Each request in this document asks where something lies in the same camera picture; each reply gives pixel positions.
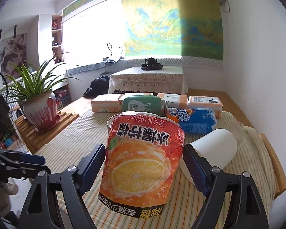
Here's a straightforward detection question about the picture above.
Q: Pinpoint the green bottle with rabbit print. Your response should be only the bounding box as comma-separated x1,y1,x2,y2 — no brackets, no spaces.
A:
121,95,170,118

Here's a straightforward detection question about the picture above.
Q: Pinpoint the wall scroll painting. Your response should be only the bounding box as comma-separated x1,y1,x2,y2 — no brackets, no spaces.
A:
0,32,28,80

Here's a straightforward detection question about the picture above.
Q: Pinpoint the orange tissue pack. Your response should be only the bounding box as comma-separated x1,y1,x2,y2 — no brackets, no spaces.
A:
91,95,124,113
119,92,154,101
188,96,223,118
157,93,189,109

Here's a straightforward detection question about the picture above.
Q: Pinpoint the dark clothing pile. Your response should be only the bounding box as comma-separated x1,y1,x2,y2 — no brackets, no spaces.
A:
83,75,110,98

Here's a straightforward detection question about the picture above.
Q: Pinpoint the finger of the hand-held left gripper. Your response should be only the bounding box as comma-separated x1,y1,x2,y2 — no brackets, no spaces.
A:
0,161,51,180
0,148,46,165

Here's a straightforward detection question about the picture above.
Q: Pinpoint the dark tea tray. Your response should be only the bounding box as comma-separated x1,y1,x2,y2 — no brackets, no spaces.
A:
141,62,164,71

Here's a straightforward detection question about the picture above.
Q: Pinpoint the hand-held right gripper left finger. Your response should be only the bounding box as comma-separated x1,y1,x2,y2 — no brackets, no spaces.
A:
18,144,106,229

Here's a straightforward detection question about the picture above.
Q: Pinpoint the dark fuzzy object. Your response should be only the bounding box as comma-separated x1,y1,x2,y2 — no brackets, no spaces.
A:
0,92,15,149

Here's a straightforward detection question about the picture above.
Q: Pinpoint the landscape print curtain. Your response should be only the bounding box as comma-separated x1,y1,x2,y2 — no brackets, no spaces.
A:
120,0,224,62

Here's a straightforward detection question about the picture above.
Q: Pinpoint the orange drink bottle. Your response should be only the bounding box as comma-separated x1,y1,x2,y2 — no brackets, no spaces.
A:
97,112,185,220

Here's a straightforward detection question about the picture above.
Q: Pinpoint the white paper cup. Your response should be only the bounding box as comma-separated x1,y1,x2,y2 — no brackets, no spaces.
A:
180,128,237,185

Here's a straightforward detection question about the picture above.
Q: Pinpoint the red pot saucer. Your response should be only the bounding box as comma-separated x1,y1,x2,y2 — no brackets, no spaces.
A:
34,114,62,132

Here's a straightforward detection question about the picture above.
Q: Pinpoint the small table with lace cloth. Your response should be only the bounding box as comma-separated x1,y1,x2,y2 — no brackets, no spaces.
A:
108,66,189,95

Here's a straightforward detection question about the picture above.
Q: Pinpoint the blue plastic packet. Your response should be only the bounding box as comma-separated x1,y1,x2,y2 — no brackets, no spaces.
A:
167,108,217,134

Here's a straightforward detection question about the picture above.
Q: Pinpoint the white wall shelf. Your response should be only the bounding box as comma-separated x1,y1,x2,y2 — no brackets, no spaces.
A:
38,14,63,64

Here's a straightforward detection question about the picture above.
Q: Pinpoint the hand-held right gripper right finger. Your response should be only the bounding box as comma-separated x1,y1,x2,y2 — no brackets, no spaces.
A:
182,144,270,229

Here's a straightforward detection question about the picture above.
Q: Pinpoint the striped tablecloth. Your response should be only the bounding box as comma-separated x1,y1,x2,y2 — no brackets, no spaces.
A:
35,110,277,229

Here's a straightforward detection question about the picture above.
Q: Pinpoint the air conditioner cable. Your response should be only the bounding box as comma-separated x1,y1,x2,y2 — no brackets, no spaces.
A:
220,0,231,13

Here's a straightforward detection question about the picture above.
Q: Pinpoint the spider plant in red-white pot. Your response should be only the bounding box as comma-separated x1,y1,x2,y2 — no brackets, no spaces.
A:
0,52,81,131

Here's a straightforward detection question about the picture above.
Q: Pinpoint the wooden slatted tray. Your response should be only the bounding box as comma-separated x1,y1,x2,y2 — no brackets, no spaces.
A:
14,111,80,155

